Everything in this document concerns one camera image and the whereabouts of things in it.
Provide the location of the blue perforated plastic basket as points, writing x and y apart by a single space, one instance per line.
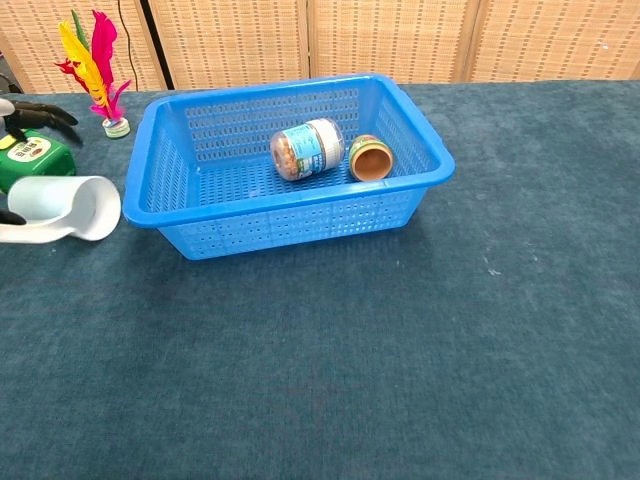
300 225

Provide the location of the clear jar blue white label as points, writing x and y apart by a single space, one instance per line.
305 150

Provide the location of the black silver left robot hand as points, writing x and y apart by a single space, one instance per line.
35 116

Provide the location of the dark teal table cloth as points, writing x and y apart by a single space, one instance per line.
350 350

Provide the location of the green box yellow lid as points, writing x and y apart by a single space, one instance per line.
45 160

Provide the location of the bamboo folding screen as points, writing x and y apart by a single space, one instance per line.
400 40

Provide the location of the dark background object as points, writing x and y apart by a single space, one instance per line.
7 85

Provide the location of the colourful feather shuttlecock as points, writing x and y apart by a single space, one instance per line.
87 65

